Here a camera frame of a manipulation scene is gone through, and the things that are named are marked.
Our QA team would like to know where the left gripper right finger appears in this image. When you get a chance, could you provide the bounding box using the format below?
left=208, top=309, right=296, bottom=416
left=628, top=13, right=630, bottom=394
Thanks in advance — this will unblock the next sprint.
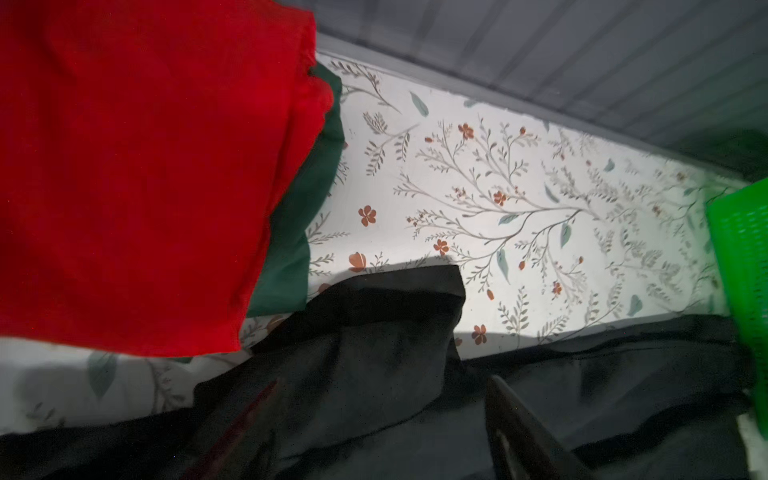
left=484, top=376, right=594, bottom=480

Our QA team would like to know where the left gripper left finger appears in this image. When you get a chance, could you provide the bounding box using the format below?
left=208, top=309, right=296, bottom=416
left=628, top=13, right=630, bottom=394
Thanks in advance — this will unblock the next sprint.
left=181, top=381, right=282, bottom=479

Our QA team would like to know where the black t shirt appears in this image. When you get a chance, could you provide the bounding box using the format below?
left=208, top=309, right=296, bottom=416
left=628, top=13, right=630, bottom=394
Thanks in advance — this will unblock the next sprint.
left=1, top=266, right=755, bottom=479

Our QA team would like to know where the dark green folded t shirt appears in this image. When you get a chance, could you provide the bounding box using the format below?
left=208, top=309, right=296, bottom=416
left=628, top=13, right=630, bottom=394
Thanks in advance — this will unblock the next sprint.
left=246, top=63, right=345, bottom=317

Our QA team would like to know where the floral table mat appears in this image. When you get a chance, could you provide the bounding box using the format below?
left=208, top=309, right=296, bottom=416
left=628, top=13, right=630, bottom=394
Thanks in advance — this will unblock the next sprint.
left=1, top=57, right=737, bottom=435

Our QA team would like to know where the green plastic basket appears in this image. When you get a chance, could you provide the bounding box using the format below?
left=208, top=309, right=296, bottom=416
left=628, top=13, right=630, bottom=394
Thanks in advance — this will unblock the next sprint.
left=706, top=179, right=767, bottom=436

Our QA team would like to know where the red folded t shirt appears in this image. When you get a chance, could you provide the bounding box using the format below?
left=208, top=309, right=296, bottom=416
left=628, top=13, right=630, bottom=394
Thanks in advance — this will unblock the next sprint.
left=1, top=1, right=333, bottom=357

